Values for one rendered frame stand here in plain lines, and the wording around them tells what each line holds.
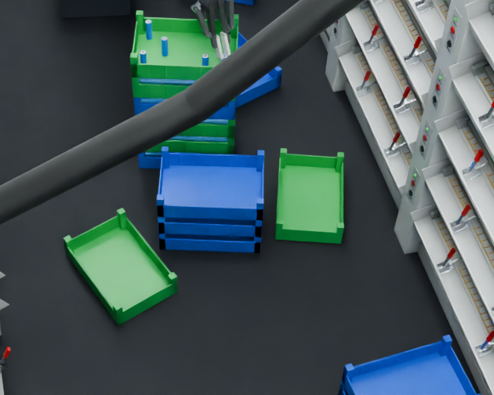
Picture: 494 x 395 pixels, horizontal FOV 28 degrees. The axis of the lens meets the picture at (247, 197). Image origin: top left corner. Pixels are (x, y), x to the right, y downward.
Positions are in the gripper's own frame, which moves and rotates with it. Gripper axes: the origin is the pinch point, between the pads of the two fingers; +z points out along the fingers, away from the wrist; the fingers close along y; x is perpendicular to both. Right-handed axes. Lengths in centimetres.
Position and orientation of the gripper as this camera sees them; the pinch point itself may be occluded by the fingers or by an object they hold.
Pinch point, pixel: (221, 45)
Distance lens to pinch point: 281.6
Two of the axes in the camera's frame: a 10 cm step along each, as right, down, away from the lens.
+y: -8.8, 3.6, -3.2
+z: 1.8, 8.6, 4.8
